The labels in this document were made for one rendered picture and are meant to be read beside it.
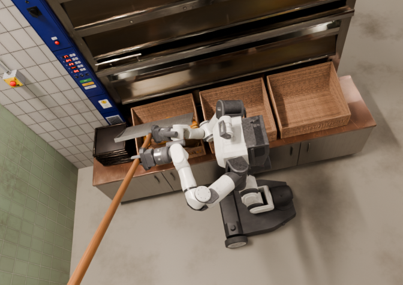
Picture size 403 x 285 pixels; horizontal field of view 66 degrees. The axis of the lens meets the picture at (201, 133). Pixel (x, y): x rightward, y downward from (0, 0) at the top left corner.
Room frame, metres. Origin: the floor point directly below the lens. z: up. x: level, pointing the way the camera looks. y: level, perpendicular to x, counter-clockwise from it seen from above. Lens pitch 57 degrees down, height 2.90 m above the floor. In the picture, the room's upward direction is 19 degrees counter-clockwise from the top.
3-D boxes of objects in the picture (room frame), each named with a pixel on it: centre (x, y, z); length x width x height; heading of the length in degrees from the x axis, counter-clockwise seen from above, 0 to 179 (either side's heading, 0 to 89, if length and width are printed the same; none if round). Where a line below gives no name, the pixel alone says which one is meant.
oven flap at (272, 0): (1.75, -0.35, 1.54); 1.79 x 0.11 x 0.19; 82
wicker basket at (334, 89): (1.40, -0.91, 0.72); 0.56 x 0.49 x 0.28; 82
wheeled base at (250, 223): (0.89, -0.25, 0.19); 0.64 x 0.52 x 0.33; 83
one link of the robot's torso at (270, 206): (0.89, -0.28, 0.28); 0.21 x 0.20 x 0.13; 83
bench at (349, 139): (1.48, -0.20, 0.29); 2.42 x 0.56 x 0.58; 82
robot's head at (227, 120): (0.92, -0.14, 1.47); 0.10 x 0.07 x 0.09; 169
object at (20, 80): (1.92, 1.15, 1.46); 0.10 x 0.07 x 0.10; 82
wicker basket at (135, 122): (1.57, 0.26, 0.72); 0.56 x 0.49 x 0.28; 83
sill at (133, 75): (1.78, -0.35, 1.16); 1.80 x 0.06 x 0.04; 82
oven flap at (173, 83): (1.75, -0.35, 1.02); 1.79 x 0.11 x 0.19; 82
